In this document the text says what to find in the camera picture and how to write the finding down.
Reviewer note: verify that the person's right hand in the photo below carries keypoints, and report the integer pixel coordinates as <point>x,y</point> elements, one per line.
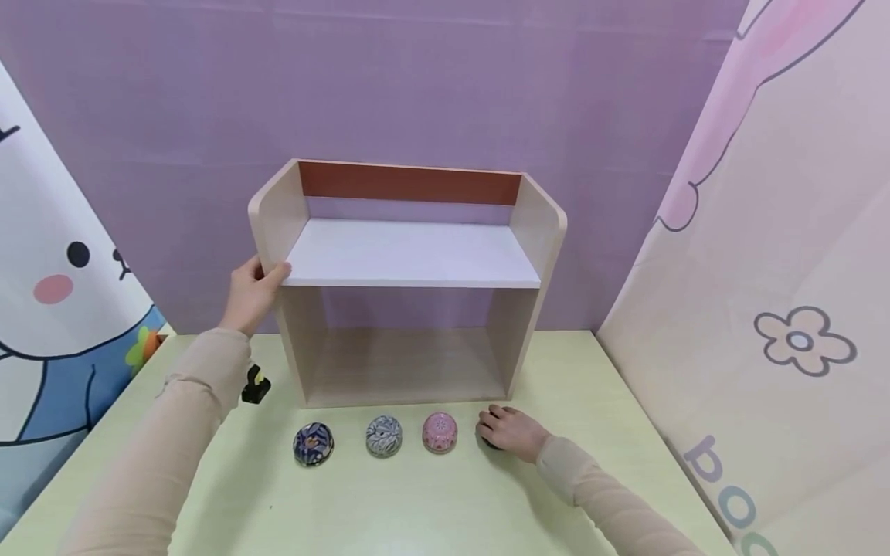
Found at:
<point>518,434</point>

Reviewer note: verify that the person's left hand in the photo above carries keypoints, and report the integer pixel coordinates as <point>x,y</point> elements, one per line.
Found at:
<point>247,300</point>

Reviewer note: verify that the person's left thumb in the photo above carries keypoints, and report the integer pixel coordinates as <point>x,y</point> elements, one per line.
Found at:
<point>277,274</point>

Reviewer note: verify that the person's right fingers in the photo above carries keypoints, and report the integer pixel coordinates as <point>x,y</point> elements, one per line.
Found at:
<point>495,423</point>

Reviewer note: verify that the light wooden two-tier shelf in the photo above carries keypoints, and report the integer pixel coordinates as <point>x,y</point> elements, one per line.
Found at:
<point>410,255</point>

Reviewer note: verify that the person's right forearm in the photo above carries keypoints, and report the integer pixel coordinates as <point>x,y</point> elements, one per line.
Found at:
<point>612,502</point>

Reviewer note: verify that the person's left forearm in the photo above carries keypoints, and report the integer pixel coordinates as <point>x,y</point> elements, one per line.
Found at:
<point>167,448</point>

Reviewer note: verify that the pink floral bowl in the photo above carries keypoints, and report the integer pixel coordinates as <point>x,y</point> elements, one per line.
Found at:
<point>440,432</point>

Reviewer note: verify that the grey leaf pattern bowl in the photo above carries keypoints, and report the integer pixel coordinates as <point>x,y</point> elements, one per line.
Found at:
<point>384,436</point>

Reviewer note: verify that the black wrist band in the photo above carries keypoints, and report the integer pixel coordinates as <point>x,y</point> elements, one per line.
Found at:
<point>255,386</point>

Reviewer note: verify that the dark blue floral bowl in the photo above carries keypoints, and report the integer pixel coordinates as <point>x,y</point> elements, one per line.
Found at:
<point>313,445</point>

